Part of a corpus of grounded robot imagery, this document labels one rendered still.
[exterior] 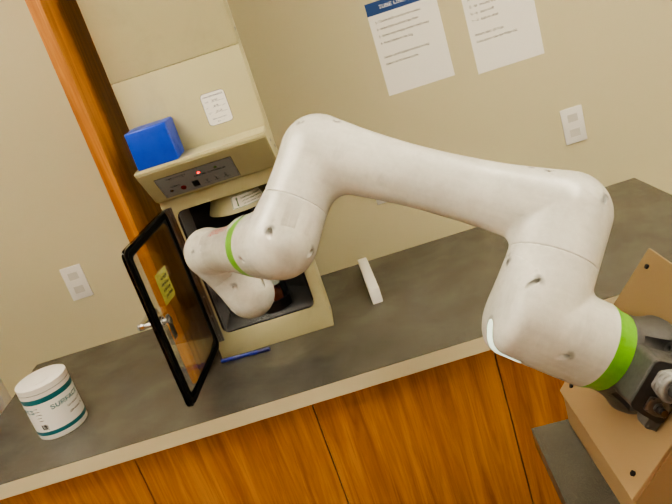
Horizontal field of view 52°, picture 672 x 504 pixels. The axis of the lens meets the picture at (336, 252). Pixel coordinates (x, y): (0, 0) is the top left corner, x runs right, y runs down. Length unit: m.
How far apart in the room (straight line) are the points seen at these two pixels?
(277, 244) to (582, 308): 0.45
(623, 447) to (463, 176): 0.45
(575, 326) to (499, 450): 0.90
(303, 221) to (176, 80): 0.76
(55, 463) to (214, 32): 1.09
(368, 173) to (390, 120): 1.12
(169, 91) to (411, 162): 0.83
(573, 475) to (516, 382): 0.57
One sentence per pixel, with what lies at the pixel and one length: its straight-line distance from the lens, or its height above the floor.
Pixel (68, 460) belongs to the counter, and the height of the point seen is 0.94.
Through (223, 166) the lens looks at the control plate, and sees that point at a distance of 1.69.
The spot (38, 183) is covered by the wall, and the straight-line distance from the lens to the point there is 2.33.
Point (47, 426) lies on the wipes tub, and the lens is 1.94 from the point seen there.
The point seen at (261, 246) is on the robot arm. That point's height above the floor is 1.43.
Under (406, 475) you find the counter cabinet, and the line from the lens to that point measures 1.83.
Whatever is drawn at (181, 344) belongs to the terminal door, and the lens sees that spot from 1.67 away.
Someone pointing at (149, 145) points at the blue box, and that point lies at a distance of 1.66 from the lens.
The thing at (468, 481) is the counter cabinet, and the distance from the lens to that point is 1.87.
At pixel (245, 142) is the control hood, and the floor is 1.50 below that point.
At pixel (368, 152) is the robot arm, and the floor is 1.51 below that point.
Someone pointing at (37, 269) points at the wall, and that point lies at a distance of 2.42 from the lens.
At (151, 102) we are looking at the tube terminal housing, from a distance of 1.76.
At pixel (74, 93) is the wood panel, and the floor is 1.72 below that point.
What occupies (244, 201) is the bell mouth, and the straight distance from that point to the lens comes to 1.80.
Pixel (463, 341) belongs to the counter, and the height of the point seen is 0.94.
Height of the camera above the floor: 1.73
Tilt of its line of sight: 19 degrees down
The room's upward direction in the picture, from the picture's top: 18 degrees counter-clockwise
